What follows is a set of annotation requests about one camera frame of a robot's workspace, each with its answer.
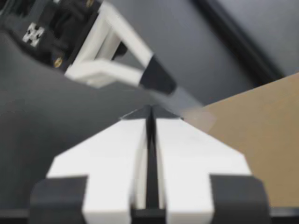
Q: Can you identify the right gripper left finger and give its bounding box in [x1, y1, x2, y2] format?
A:
[29, 105, 152, 224]

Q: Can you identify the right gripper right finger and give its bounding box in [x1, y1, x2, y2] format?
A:
[151, 105, 272, 224]

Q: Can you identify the brown cardboard box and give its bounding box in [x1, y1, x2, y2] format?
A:
[182, 72, 299, 209]

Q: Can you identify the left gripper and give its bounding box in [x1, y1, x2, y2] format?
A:
[0, 0, 178, 96]

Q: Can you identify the clear cut piece of tape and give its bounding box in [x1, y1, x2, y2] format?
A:
[149, 86, 218, 131]

